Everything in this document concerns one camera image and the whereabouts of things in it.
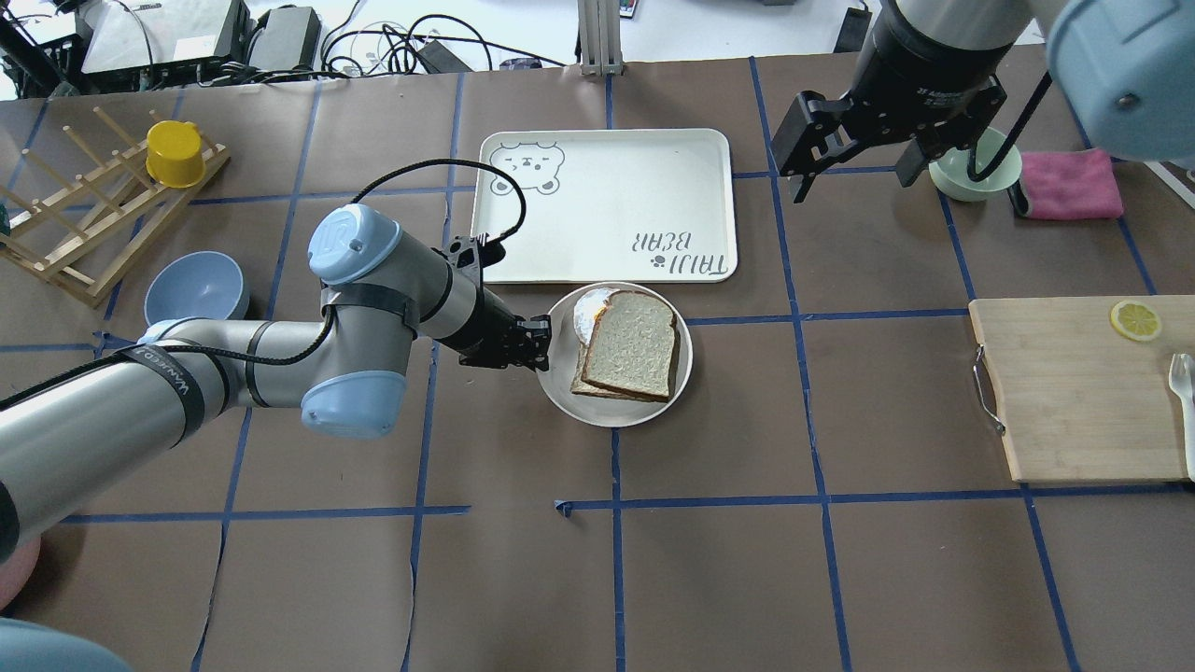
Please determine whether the pink cloth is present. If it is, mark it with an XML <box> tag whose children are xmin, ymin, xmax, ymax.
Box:
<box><xmin>1006</xmin><ymin>148</ymin><xmax>1124</xmax><ymax>221</ymax></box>

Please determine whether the aluminium frame post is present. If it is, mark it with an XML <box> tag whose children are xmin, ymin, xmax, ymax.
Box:
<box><xmin>577</xmin><ymin>0</ymin><xmax>625</xmax><ymax>77</ymax></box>

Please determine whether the blue bowl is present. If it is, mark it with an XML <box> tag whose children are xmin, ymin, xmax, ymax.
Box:
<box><xmin>145</xmin><ymin>250</ymin><xmax>250</xmax><ymax>325</ymax></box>

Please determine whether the wooden cutting board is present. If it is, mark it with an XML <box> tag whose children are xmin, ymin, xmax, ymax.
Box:
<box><xmin>968</xmin><ymin>295</ymin><xmax>1194</xmax><ymax>483</ymax></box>

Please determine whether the yellow cup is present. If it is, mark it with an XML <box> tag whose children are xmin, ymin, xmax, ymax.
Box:
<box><xmin>145</xmin><ymin>120</ymin><xmax>206</xmax><ymax>189</ymax></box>

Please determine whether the fried egg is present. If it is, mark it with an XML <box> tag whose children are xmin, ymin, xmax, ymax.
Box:
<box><xmin>572</xmin><ymin>287</ymin><xmax>620</xmax><ymax>348</ymax></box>

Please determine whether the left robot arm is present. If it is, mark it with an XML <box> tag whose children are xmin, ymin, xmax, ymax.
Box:
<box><xmin>1</xmin><ymin>203</ymin><xmax>552</xmax><ymax>557</ymax></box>

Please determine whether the white bear tray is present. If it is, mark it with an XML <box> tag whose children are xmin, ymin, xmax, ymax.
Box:
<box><xmin>471</xmin><ymin>128</ymin><xmax>739</xmax><ymax>285</ymax></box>

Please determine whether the wooden cup rack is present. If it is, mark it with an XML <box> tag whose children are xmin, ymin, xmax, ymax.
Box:
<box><xmin>1</xmin><ymin>105</ymin><xmax>231</xmax><ymax>308</ymax></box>

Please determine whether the white round plate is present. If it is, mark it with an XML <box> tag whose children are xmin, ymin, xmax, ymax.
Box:
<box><xmin>537</xmin><ymin>281</ymin><xmax>693</xmax><ymax>428</ymax></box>

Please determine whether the white plastic cutlery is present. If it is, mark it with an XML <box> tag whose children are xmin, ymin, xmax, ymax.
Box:
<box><xmin>1168</xmin><ymin>353</ymin><xmax>1194</xmax><ymax>482</ymax></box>

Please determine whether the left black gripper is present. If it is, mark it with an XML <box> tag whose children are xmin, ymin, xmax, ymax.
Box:
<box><xmin>439</xmin><ymin>236</ymin><xmax>554</xmax><ymax>371</ymax></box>

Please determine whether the black computer box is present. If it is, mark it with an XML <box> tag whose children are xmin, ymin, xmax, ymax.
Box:
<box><xmin>81</xmin><ymin>1</ymin><xmax>250</xmax><ymax>77</ymax></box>

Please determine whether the black power adapter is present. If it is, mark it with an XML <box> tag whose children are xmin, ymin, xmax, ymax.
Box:
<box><xmin>833</xmin><ymin>4</ymin><xmax>872</xmax><ymax>51</ymax></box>

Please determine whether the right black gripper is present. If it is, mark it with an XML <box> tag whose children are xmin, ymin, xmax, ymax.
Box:
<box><xmin>771</xmin><ymin>19</ymin><xmax>1010</xmax><ymax>203</ymax></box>

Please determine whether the white bread slice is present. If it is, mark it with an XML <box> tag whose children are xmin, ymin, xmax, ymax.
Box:
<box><xmin>582</xmin><ymin>291</ymin><xmax>676</xmax><ymax>399</ymax></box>

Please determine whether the bread slice on plate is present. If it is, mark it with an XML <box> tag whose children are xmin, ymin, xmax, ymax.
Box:
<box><xmin>570</xmin><ymin>343</ymin><xmax>668</xmax><ymax>403</ymax></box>

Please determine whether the green bowl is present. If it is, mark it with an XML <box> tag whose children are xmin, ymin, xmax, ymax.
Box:
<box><xmin>929</xmin><ymin>127</ymin><xmax>1021</xmax><ymax>203</ymax></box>

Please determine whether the lemon slice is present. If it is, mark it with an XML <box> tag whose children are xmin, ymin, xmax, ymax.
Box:
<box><xmin>1109</xmin><ymin>301</ymin><xmax>1162</xmax><ymax>342</ymax></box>

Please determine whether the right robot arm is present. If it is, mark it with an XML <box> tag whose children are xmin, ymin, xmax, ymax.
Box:
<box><xmin>771</xmin><ymin>1</ymin><xmax>1194</xmax><ymax>203</ymax></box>

